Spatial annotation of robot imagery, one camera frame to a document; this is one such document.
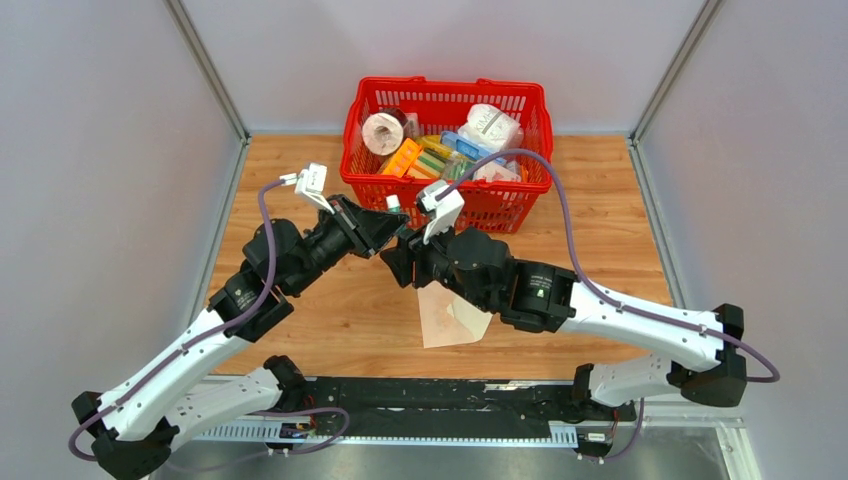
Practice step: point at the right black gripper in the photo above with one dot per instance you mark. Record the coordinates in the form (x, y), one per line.
(407, 259)

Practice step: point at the white small box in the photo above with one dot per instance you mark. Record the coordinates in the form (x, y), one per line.
(499, 170)

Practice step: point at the blue plastic package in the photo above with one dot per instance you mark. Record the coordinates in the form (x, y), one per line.
(464, 146)

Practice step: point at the green white glue stick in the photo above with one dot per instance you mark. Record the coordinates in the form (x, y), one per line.
(393, 203)

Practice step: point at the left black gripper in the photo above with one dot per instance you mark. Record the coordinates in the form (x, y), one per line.
(367, 231)

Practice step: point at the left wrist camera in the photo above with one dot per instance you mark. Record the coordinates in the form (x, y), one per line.
(308, 184)

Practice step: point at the cream paper envelope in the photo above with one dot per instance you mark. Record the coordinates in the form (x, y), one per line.
(446, 319)

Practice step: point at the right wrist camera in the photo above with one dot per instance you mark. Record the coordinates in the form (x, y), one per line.
(442, 204)

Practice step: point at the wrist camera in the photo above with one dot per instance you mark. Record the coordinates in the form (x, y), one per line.
(308, 184)
(442, 204)

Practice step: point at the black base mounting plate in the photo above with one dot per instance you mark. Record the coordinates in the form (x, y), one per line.
(444, 408)

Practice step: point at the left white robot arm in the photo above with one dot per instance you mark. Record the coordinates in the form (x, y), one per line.
(137, 425)

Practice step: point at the wrapped white tissue pack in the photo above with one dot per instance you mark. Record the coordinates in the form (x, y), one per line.
(489, 130)

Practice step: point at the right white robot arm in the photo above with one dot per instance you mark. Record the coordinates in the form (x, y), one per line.
(693, 353)

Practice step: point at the orange plastic box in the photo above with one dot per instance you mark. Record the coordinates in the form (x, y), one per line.
(402, 159)

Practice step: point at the green yellow sponge pack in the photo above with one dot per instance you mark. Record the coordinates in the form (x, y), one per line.
(428, 165)

